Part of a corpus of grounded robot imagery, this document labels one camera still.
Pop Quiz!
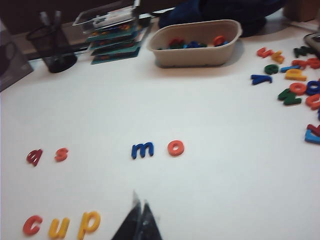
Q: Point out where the blue round letter magnet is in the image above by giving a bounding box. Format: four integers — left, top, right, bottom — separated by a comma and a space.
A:
306, 79, 320, 96

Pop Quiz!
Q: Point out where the blue straight letter magnet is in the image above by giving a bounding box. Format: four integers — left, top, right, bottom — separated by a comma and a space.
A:
279, 65, 301, 73

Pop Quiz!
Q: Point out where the beige pulp tray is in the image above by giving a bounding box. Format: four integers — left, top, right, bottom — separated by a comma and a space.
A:
148, 19, 243, 68

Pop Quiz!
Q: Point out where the green letter n magnet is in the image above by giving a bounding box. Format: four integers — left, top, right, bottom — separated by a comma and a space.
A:
277, 88, 302, 106

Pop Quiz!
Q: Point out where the dark green letter magnet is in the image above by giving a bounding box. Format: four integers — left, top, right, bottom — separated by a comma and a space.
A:
293, 46, 316, 58

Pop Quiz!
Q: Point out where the blue letter m magnet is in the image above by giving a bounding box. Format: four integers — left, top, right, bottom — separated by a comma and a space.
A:
130, 141, 155, 160

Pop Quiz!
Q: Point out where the orange letter s magnet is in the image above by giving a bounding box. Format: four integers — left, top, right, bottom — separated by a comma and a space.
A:
54, 147, 70, 163

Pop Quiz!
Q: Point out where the yellow letter u magnet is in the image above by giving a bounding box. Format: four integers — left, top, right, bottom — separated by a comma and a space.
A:
48, 216, 70, 239

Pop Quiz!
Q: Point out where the orange letter c magnet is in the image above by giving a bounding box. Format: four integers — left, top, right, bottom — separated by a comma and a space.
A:
22, 215, 43, 236

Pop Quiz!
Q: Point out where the yellow letter p magnet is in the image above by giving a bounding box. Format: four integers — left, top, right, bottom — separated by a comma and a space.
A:
76, 210, 101, 240

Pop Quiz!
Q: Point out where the black mesh pen holder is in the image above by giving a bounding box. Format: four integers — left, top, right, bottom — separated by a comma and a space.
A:
26, 23, 78, 74

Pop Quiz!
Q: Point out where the clear plastic case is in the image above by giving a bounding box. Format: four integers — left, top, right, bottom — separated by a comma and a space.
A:
72, 0, 141, 35

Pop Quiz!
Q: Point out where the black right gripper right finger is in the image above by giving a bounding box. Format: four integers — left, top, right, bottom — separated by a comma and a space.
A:
139, 199, 164, 240

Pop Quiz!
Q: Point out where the brown desk partition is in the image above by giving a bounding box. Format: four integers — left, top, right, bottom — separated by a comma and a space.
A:
0, 0, 181, 36

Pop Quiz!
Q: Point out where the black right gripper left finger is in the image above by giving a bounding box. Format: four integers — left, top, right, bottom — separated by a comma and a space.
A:
111, 191, 144, 240

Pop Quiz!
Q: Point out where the brown cardboard box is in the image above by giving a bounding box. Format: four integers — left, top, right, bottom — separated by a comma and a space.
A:
283, 0, 320, 23

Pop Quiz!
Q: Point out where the orange round letter magnet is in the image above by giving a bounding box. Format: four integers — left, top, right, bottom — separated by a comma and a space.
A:
288, 81, 308, 95

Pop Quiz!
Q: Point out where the orange letter o magnet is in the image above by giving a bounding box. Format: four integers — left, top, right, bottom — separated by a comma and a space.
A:
166, 139, 186, 157

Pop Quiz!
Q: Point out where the red letter k magnet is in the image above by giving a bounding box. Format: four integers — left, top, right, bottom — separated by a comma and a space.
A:
306, 124, 320, 137

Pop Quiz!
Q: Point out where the red letter a magnet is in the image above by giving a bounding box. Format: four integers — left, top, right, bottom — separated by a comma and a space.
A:
26, 148, 44, 167

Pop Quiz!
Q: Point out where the grey flat device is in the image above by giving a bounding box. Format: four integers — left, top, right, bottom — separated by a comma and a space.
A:
303, 32, 320, 48

